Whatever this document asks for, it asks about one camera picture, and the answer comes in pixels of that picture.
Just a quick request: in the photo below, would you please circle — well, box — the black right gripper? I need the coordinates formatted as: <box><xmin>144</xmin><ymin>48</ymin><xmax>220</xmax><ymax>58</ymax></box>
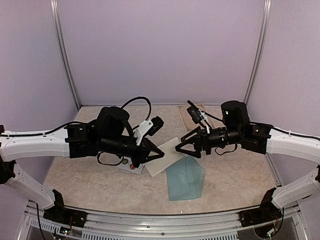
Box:
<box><xmin>175</xmin><ymin>126</ymin><xmax>242</xmax><ymax>159</ymax></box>

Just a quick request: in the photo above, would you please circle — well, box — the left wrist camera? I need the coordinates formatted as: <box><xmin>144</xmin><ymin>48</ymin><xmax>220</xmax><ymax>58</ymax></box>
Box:
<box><xmin>147</xmin><ymin>116</ymin><xmax>164</xmax><ymax>137</ymax></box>

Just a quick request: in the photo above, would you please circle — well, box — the left aluminium frame post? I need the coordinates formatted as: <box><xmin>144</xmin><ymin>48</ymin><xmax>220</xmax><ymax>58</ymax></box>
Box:
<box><xmin>50</xmin><ymin>0</ymin><xmax>82</xmax><ymax>110</ymax></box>

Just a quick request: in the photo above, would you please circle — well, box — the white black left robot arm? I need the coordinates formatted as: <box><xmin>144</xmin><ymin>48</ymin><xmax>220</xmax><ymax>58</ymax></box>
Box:
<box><xmin>0</xmin><ymin>106</ymin><xmax>165</xmax><ymax>223</ymax></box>

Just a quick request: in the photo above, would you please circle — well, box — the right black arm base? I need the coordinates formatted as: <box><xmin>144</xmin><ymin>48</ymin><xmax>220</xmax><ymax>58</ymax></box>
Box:
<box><xmin>239</xmin><ymin>207</ymin><xmax>283</xmax><ymax>228</ymax></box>

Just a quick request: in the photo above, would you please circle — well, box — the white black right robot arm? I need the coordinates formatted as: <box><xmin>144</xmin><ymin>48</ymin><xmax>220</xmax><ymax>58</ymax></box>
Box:
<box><xmin>175</xmin><ymin>100</ymin><xmax>320</xmax><ymax>222</ymax></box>

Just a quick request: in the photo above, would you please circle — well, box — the aluminium front rail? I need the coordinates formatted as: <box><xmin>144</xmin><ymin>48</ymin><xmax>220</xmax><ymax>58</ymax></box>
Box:
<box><xmin>23</xmin><ymin>203</ymin><xmax>301</xmax><ymax>240</ymax></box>

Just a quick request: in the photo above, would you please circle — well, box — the right aluminium frame post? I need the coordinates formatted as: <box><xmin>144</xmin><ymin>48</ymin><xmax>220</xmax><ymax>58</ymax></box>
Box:
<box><xmin>244</xmin><ymin>0</ymin><xmax>272</xmax><ymax>105</ymax></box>

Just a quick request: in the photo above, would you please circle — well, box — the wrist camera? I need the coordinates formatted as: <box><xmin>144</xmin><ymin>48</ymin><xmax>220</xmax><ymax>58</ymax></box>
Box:
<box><xmin>187</xmin><ymin>100</ymin><xmax>203</xmax><ymax>124</ymax></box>
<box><xmin>147</xmin><ymin>116</ymin><xmax>164</xmax><ymax>137</ymax></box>

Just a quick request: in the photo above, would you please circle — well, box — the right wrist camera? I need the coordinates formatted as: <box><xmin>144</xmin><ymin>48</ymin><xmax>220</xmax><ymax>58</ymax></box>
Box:
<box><xmin>187</xmin><ymin>100</ymin><xmax>203</xmax><ymax>124</ymax></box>

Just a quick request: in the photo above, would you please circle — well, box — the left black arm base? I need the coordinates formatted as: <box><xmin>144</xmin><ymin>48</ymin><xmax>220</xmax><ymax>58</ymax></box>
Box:
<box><xmin>43</xmin><ymin>206</ymin><xmax>88</xmax><ymax>228</ymax></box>

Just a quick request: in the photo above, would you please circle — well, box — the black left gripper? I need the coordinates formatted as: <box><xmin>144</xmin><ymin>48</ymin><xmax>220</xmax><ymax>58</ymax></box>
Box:
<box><xmin>99</xmin><ymin>134</ymin><xmax>165</xmax><ymax>168</ymax></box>

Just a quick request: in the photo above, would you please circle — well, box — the aluminium frame post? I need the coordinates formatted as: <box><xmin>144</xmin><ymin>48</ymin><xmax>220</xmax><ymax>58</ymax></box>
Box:
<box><xmin>244</xmin><ymin>0</ymin><xmax>272</xmax><ymax>105</ymax></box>
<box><xmin>50</xmin><ymin>0</ymin><xmax>82</xmax><ymax>110</ymax></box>

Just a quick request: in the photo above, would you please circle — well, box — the beige ornate letter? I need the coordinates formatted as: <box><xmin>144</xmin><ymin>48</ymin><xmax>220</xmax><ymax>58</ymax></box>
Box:
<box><xmin>176</xmin><ymin>103</ymin><xmax>216</xmax><ymax>133</ymax></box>

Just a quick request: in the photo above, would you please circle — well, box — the teal paper envelope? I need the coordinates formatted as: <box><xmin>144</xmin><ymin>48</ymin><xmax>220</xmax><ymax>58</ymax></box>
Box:
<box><xmin>166</xmin><ymin>156</ymin><xmax>205</xmax><ymax>202</ymax></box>

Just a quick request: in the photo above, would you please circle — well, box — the beige lined letter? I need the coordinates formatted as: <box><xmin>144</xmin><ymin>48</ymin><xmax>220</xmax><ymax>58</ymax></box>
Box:
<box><xmin>144</xmin><ymin>137</ymin><xmax>185</xmax><ymax>177</ymax></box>

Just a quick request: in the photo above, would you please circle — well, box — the white sticker sheet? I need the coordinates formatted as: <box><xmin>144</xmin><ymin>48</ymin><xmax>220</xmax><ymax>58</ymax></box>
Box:
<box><xmin>117</xmin><ymin>157</ymin><xmax>145</xmax><ymax>175</ymax></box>

